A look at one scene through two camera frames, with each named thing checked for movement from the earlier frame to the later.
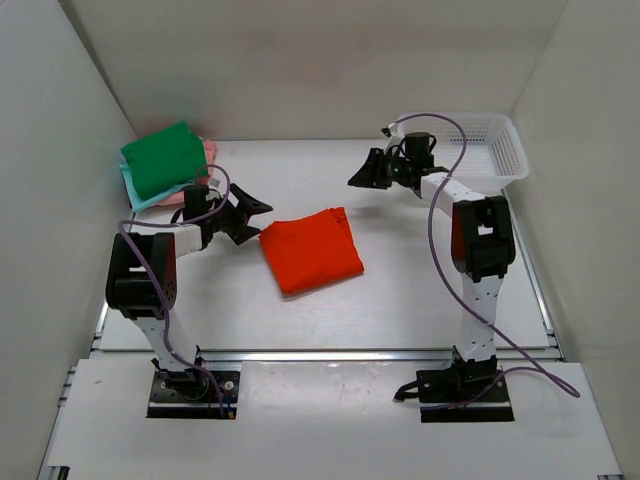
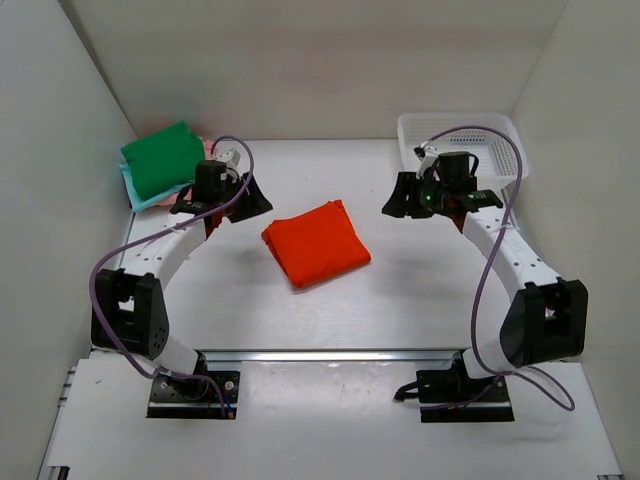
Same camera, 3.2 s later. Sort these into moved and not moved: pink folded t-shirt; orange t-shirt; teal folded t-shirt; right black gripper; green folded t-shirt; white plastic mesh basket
Moved: right black gripper; orange t-shirt
Not moved: teal folded t-shirt; green folded t-shirt; white plastic mesh basket; pink folded t-shirt
